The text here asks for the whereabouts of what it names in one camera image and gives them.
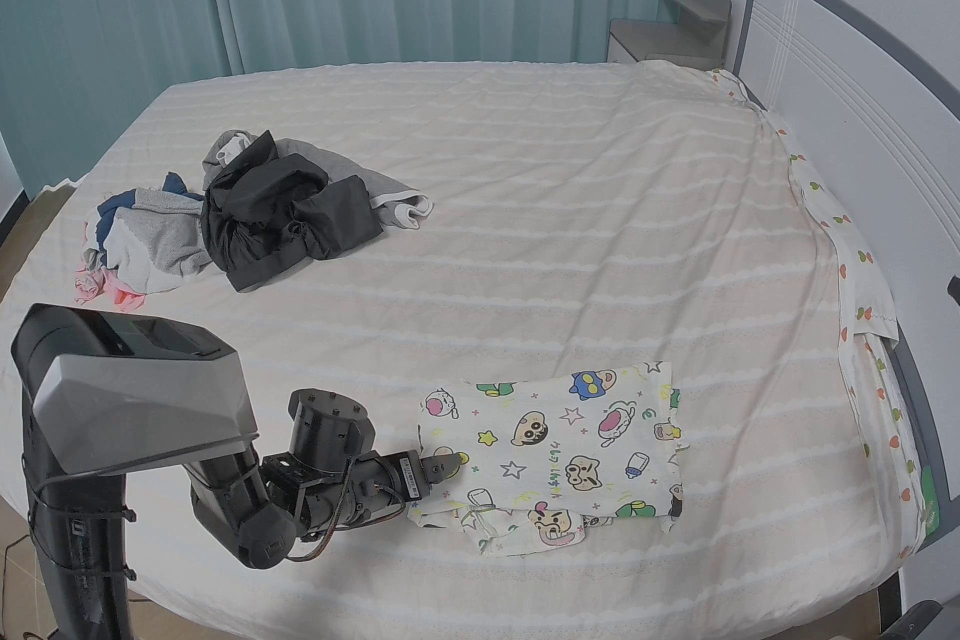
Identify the black garment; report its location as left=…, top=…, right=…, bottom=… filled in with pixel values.
left=201, top=130, right=385, bottom=293

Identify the white heart printed pillow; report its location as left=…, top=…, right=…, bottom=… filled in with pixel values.
left=708, top=67, right=901, bottom=347

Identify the white grey blue knit sweater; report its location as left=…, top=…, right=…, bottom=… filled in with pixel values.
left=82, top=172, right=226, bottom=295

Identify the white printed pyjama top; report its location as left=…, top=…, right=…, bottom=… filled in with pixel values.
left=407, top=361, right=691, bottom=559

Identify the grey garment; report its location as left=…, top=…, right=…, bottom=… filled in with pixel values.
left=201, top=129, right=436, bottom=229

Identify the pink garment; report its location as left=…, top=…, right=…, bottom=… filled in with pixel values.
left=73, top=265, right=151, bottom=314

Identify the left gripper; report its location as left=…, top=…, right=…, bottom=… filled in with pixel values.
left=371, top=448, right=471, bottom=509

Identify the bed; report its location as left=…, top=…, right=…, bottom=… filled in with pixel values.
left=0, top=0, right=960, bottom=640

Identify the grey bedside table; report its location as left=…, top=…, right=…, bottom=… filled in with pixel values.
left=606, top=0, right=732, bottom=64

